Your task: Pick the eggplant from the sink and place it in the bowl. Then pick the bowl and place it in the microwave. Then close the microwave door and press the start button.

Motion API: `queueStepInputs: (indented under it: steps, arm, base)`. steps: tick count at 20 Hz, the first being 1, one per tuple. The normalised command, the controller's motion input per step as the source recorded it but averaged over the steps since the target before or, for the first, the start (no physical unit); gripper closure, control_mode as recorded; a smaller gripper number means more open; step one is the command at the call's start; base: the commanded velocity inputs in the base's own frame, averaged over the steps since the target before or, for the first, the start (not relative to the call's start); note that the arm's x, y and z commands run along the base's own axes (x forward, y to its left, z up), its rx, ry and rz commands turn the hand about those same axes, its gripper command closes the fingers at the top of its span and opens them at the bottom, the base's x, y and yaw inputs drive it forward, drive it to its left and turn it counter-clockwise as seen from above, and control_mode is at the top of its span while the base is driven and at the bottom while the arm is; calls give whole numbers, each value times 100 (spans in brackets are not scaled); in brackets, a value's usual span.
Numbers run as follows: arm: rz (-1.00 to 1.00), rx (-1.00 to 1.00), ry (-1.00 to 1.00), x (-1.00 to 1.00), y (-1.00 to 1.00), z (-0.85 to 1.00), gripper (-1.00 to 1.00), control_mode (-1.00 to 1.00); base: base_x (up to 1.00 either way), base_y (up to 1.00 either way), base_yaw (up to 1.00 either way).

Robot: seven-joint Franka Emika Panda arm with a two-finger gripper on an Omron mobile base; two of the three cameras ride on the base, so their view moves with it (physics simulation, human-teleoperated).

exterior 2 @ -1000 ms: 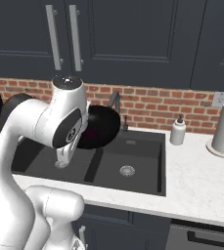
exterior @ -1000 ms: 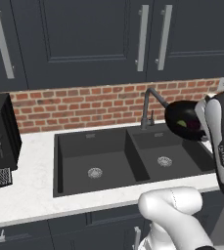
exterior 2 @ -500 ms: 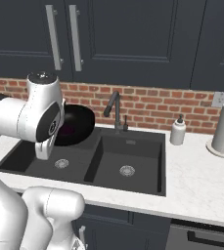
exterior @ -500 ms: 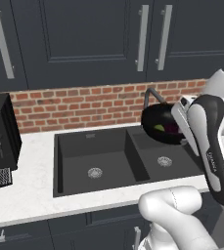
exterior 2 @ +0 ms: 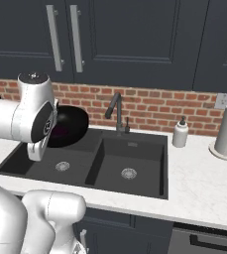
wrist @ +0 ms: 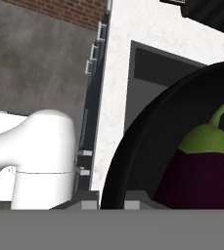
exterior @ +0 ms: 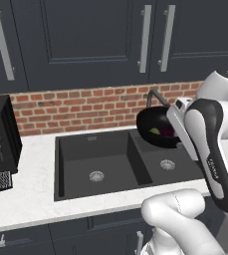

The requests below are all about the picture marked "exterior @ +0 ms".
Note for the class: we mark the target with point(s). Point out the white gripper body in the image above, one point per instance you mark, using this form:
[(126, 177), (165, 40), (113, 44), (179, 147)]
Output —
[(180, 127)]

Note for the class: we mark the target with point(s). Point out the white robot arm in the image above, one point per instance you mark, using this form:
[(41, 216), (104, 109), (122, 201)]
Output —
[(215, 156)]

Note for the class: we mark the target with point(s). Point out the purple eggplant with green stem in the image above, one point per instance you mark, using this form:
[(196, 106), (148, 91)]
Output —
[(165, 131)]

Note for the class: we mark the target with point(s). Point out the black bowl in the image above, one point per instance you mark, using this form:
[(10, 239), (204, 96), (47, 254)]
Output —
[(152, 121)]

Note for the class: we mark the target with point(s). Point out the grey sink tap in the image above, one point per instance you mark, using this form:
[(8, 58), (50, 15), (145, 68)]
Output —
[(157, 94)]

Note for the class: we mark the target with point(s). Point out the black double sink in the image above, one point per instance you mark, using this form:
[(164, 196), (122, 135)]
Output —
[(102, 159)]

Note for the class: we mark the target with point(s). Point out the dark base cupboard door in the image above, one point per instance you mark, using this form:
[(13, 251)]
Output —
[(210, 215), (99, 234)]

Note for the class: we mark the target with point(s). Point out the black microwave oven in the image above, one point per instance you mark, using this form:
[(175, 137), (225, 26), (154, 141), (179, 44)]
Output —
[(2, 132)]

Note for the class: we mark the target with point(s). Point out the dark drawer front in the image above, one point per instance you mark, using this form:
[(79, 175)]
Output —
[(22, 242)]

